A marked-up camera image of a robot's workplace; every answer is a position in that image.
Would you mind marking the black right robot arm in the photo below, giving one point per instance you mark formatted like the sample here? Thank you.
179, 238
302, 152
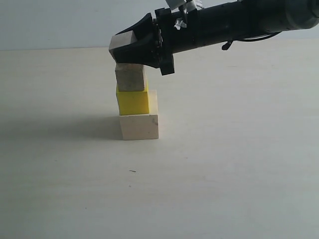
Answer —
183, 26

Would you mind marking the yellow cube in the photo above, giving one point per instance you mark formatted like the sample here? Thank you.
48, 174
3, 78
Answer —
134, 102

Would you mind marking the medium wooden cube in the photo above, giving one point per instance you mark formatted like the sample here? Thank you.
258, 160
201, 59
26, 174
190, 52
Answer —
130, 77

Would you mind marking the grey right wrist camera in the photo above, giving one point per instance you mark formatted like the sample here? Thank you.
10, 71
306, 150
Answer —
189, 5

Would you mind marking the small wooden cube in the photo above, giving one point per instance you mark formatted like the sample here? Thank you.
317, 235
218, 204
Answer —
122, 39

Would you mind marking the large wooden cube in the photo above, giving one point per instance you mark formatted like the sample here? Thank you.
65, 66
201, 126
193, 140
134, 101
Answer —
143, 126

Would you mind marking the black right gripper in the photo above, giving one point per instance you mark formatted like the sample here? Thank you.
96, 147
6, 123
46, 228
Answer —
171, 40

